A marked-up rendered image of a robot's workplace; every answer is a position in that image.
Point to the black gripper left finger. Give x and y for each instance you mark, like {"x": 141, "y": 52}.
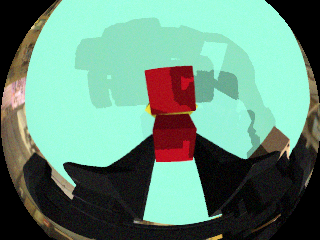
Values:
{"x": 128, "y": 179}

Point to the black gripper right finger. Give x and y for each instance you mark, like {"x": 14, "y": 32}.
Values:
{"x": 223, "y": 174}

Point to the red cube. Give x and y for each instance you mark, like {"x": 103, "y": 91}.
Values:
{"x": 171, "y": 89}
{"x": 174, "y": 135}

